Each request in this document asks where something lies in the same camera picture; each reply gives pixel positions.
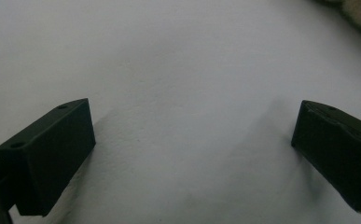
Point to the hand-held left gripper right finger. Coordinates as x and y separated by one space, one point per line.
340 155

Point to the cream and mustard fleece glove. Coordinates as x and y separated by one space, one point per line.
360 15

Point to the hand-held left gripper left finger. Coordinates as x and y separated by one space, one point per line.
47 158

